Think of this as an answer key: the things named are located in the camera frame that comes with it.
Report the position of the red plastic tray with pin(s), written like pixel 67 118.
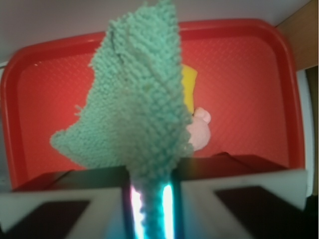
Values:
pixel 246 80

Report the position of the light blue cloth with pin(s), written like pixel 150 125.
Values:
pixel 135 114

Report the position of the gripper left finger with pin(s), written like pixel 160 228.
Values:
pixel 87 204

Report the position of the yellow sponge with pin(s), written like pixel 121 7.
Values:
pixel 189 76

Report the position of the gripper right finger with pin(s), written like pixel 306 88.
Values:
pixel 238 197

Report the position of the pink plush bunny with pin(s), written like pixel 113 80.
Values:
pixel 199 129

